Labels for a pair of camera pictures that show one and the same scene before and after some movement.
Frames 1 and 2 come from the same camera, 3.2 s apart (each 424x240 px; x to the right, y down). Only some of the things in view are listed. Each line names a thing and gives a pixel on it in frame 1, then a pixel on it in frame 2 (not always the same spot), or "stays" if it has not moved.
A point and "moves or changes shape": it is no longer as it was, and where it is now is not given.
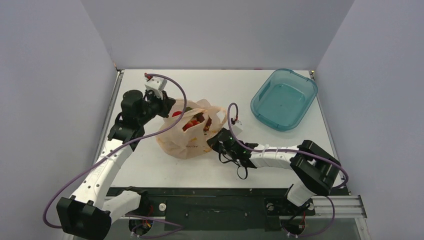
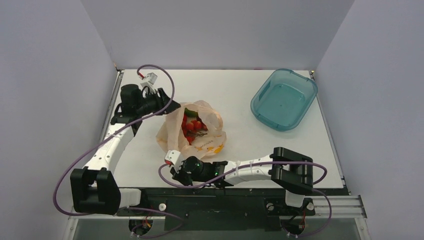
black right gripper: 218,141 -> 180,172
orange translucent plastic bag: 189,138 moves or changes shape
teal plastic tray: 284,100 stays
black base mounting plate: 221,209 stays
